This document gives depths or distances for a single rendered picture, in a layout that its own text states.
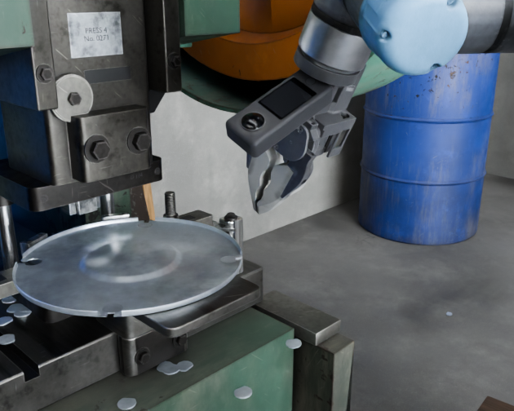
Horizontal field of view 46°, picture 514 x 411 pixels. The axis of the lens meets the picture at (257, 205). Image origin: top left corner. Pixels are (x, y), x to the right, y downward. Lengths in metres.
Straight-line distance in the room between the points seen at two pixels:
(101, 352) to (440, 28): 0.55
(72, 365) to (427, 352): 1.49
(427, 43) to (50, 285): 0.51
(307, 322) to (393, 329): 1.29
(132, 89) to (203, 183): 1.81
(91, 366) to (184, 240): 0.21
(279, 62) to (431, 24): 0.52
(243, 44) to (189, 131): 1.47
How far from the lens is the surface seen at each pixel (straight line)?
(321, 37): 0.63
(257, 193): 0.74
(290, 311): 0.97
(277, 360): 0.92
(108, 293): 0.74
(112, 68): 0.80
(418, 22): 0.50
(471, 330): 2.28
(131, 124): 0.78
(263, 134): 0.61
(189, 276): 0.76
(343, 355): 0.94
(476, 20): 0.54
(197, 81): 1.17
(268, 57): 1.02
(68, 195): 0.80
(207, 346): 0.88
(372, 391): 1.91
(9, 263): 0.94
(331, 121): 0.69
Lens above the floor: 1.12
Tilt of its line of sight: 20 degrees down
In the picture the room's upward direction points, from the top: straight up
